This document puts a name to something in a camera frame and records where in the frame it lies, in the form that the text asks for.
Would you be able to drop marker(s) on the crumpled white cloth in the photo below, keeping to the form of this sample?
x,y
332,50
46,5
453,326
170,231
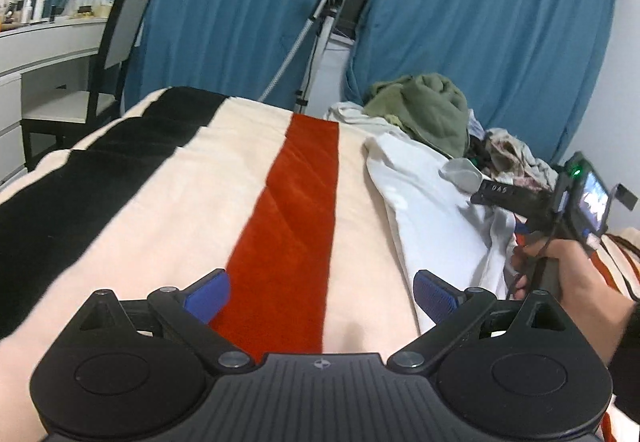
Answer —
x,y
350,115

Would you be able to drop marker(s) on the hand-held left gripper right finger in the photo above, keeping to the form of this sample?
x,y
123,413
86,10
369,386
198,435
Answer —
x,y
432,296

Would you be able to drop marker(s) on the black chair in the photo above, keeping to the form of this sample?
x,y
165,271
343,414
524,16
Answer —
x,y
65,107

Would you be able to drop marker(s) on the grey cloth piece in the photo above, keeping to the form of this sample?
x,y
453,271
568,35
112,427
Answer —
x,y
462,173

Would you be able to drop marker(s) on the striped cream blanket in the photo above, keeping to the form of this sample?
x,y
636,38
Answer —
x,y
150,222

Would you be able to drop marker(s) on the white shirt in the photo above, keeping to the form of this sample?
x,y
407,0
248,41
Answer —
x,y
425,202

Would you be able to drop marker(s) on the row of cosmetic bottles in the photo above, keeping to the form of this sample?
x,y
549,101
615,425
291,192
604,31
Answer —
x,y
42,2

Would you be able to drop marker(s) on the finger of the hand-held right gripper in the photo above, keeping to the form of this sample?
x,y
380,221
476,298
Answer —
x,y
481,197

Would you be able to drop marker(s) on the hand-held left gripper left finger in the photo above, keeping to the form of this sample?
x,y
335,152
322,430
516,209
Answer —
x,y
210,296

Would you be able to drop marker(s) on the pile of patterned clothes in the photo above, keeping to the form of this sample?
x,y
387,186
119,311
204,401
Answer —
x,y
510,147

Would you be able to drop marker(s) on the green garment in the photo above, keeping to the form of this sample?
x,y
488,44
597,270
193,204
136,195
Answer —
x,y
430,107

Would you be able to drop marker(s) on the blue curtain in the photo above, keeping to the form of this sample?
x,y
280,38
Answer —
x,y
490,22
225,7

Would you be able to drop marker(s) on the white dressing table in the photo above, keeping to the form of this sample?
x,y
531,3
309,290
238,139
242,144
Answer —
x,y
40,45

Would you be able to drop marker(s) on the person's right hand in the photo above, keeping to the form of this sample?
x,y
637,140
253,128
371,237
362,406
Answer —
x,y
585,287

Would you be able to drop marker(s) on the silver tripod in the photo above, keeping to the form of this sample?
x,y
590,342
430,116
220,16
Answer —
x,y
320,37

